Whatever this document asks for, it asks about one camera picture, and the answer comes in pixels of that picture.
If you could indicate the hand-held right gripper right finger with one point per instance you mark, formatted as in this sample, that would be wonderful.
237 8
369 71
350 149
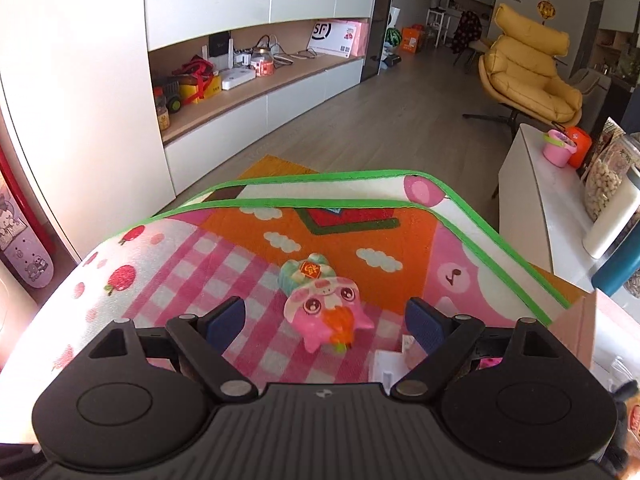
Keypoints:
425 325

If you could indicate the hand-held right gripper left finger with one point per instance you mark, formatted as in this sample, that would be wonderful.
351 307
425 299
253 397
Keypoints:
229 321

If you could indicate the small white box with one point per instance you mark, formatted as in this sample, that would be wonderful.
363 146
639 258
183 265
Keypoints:
387 362

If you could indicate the pink squishy toy figure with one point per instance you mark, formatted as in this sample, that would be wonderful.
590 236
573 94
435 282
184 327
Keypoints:
315 310

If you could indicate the pink cardboard box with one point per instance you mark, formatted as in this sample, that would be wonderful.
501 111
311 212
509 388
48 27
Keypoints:
580 330

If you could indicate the printed checkered play mat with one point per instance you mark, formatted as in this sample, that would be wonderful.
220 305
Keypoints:
225 270

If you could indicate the teal thermos bottle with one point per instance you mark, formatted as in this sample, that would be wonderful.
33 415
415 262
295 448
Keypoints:
617 272

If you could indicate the white bottle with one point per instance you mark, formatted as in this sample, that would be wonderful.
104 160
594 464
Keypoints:
610 225

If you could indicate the black plush toy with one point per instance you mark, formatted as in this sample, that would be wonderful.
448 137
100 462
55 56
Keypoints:
625 395

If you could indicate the cartoon printed skateboard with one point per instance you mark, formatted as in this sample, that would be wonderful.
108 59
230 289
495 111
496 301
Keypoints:
25 250

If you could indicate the pink toy cup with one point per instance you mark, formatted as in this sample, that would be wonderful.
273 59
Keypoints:
557 152

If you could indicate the orange lid snack jar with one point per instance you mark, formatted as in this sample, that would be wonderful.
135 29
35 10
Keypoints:
162 112

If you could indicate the yellow toy box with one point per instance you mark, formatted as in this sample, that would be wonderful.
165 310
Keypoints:
200 91

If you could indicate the glass jar of nuts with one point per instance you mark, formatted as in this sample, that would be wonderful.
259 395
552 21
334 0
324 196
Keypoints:
607 180

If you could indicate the toy truck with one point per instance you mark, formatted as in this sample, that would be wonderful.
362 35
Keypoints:
170 92

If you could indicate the orange cup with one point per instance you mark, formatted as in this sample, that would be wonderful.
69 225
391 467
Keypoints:
581 147

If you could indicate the flat white router box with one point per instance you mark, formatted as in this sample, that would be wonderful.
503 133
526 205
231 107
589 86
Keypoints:
237 79

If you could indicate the red label jar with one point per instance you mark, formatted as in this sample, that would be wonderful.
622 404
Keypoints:
261 62

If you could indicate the brown snack bag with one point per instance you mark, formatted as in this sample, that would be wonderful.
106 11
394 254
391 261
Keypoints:
611 132

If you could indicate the black router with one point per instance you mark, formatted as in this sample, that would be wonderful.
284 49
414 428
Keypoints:
220 44

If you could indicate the yellow leather armchair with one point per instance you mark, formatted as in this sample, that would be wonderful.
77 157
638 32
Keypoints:
525 65

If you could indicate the orange box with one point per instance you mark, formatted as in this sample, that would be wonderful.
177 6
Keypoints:
412 41

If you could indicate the watermelon ball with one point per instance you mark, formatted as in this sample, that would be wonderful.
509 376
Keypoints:
393 40

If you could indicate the grey dining chair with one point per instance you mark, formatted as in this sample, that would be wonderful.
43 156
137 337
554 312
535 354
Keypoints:
589 85

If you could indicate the pink gift box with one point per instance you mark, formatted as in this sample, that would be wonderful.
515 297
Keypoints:
361 37

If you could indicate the chair with black printed cloth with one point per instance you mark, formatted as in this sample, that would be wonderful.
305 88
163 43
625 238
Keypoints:
466 30

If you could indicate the white shipping box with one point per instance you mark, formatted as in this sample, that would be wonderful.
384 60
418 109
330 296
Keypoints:
327 35

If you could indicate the white stool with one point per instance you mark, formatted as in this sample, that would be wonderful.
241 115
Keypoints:
436 22

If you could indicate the white wall cabinet unit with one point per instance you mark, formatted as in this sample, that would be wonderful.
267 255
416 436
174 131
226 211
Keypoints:
300 0

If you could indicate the orange wall ornament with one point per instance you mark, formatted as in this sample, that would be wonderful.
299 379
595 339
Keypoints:
546 9

